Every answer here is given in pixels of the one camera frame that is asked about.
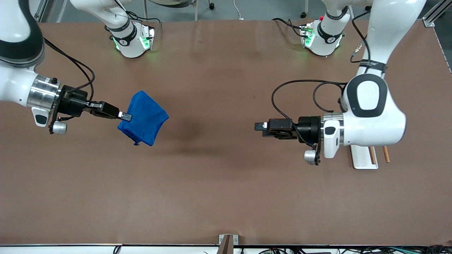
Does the grey metal bracket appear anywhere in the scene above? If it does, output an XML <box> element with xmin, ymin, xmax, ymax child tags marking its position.
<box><xmin>218</xmin><ymin>234</ymin><xmax>239</xmax><ymax>254</ymax></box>

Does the black left base cable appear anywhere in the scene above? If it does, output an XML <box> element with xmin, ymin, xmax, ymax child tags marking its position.
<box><xmin>272</xmin><ymin>18</ymin><xmax>305</xmax><ymax>38</ymax></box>

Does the white rack with wooden bars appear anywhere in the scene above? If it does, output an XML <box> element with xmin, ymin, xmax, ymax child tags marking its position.
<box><xmin>350</xmin><ymin>144</ymin><xmax>391</xmax><ymax>170</ymax></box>

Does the beige stool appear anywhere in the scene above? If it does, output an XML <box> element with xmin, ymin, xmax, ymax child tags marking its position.
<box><xmin>143</xmin><ymin>0</ymin><xmax>199</xmax><ymax>21</ymax></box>

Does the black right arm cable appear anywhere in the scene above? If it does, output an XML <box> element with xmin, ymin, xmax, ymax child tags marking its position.
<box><xmin>43</xmin><ymin>37</ymin><xmax>96</xmax><ymax>103</ymax></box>

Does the aluminium frame profile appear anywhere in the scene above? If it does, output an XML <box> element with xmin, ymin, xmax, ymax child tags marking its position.
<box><xmin>422</xmin><ymin>0</ymin><xmax>452</xmax><ymax>28</ymax></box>
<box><xmin>34</xmin><ymin>0</ymin><xmax>48</xmax><ymax>22</ymax></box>

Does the white power cable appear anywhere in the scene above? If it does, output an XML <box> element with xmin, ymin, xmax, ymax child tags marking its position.
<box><xmin>233</xmin><ymin>0</ymin><xmax>245</xmax><ymax>20</ymax></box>

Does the blue microfiber towel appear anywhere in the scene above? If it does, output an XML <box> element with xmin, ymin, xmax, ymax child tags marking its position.
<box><xmin>118</xmin><ymin>91</ymin><xmax>169</xmax><ymax>146</ymax></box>

